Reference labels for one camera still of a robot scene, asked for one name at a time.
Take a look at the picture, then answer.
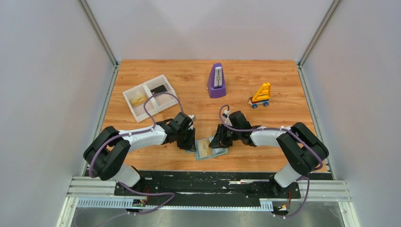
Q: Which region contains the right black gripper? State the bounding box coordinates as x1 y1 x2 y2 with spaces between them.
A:
209 124 241 149

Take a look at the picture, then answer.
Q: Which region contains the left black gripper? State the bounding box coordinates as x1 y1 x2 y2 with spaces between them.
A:
176 127 197 152

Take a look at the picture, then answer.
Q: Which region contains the gold credit card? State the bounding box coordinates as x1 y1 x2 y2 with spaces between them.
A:
198 139 213 158

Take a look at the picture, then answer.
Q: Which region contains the green card holder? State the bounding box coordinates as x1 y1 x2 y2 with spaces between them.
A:
194 137 228 160

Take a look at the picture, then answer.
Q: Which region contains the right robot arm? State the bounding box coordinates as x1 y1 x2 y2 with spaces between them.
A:
209 111 329 198

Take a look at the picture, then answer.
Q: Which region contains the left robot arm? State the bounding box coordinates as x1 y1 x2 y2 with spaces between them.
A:
83 112 196 195

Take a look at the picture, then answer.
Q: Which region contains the black card in tray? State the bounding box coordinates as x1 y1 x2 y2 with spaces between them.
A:
150 85 167 95

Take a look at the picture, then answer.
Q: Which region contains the gold card in tray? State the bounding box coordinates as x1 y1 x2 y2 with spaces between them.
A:
129 94 148 107

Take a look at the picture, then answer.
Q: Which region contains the purple metronome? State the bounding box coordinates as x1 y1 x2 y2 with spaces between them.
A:
207 63 227 98

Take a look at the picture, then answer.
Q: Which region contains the yellow toy car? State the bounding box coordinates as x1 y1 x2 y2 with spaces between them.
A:
248 83 271 108

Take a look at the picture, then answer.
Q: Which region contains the white two-compartment tray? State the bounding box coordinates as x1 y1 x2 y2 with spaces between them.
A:
122 74 178 122

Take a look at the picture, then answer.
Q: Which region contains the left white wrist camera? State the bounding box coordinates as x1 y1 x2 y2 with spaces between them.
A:
188 114 196 122

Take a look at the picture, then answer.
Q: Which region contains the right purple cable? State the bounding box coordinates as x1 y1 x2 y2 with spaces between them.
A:
218 105 324 218

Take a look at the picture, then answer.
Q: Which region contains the purple cable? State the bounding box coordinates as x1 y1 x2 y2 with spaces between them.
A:
218 105 324 218
88 92 185 216

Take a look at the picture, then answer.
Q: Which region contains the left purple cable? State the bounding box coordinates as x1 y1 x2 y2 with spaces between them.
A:
88 92 185 216

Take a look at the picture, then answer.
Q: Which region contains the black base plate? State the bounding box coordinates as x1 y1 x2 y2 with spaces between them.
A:
132 171 301 203

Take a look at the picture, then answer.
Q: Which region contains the aluminium slotted rail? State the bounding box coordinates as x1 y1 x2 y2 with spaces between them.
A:
67 177 273 211

